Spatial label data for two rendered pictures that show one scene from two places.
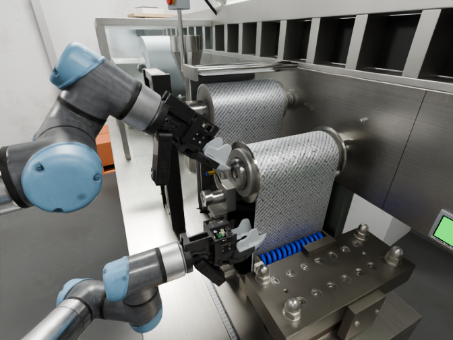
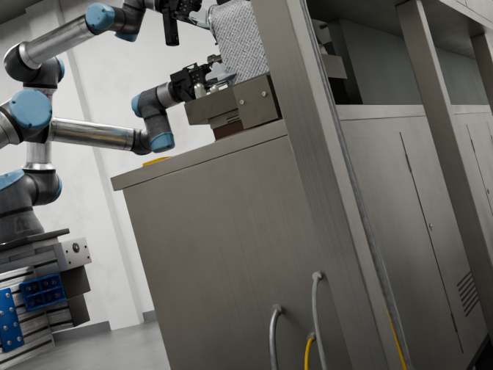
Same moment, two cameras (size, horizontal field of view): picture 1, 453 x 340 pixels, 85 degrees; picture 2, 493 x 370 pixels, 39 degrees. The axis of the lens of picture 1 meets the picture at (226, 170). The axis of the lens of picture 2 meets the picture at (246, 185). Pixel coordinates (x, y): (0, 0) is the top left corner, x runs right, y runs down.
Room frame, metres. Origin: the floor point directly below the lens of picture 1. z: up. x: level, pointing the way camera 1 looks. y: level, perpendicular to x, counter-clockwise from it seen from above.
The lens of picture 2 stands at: (-0.75, -1.68, 0.72)
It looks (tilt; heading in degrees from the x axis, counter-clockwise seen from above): 2 degrees up; 54
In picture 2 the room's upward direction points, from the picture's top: 15 degrees counter-clockwise
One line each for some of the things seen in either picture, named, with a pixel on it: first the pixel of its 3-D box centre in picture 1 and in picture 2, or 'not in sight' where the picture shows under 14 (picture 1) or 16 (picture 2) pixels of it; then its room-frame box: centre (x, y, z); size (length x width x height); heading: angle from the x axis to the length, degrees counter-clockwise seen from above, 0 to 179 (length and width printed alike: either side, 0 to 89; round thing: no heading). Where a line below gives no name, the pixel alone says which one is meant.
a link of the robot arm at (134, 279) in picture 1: (135, 274); (151, 103); (0.34, 0.18, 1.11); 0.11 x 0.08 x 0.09; 115
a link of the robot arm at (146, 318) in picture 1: (136, 303); (158, 134); (0.34, 0.20, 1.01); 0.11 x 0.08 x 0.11; 84
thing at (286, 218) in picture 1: (292, 218); (260, 58); (0.51, -0.17, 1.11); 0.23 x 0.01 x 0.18; 115
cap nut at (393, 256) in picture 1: (395, 253); not in sight; (0.44, -0.42, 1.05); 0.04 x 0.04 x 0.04
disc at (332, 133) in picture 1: (323, 153); not in sight; (0.62, -0.27, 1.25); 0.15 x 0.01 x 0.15; 25
